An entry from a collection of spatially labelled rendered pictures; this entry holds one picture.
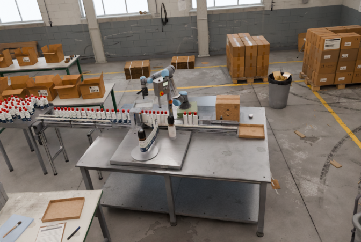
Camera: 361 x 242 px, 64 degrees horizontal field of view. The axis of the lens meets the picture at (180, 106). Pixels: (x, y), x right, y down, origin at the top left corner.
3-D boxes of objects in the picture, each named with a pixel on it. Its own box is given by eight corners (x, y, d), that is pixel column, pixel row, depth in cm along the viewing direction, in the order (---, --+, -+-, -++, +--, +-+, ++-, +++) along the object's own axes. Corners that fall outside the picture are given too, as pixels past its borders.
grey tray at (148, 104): (132, 110, 404) (132, 107, 401) (135, 103, 421) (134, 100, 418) (152, 109, 402) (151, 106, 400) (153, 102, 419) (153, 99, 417)
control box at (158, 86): (154, 95, 364) (152, 81, 355) (164, 90, 374) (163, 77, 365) (159, 97, 357) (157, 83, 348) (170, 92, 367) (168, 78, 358)
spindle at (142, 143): (139, 154, 324) (135, 132, 310) (142, 149, 331) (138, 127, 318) (146, 154, 322) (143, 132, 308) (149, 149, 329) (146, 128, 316)
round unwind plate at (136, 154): (127, 160, 317) (127, 159, 317) (136, 144, 344) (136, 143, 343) (153, 162, 311) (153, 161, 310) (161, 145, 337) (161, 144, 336)
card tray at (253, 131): (238, 137, 347) (238, 134, 345) (239, 125, 370) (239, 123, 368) (264, 138, 341) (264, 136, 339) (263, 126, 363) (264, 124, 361)
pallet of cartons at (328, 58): (312, 92, 617) (320, 38, 564) (298, 77, 692) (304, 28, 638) (370, 87, 613) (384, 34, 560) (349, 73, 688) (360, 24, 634)
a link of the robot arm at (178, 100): (186, 101, 398) (172, 65, 378) (180, 107, 387) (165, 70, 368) (179, 102, 405) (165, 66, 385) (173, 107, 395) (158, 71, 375)
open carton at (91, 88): (80, 102, 480) (74, 81, 462) (86, 89, 524) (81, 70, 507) (103, 100, 480) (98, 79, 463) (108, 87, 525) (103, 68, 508)
